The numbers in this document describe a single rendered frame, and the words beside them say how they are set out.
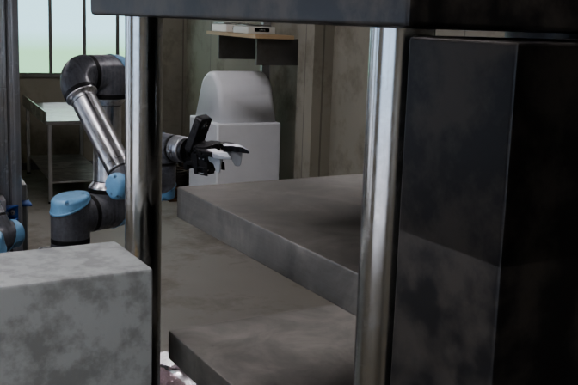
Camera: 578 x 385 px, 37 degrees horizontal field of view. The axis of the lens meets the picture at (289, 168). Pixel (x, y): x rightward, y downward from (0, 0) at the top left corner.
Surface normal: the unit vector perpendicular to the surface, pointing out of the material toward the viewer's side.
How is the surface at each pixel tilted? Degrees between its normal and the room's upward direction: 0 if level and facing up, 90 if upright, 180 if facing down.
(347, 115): 90
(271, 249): 90
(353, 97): 90
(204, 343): 0
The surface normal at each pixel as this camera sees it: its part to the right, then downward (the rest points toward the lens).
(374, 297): -0.54, 0.13
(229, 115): 0.44, -0.01
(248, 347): 0.04, -0.99
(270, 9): -0.87, 0.06
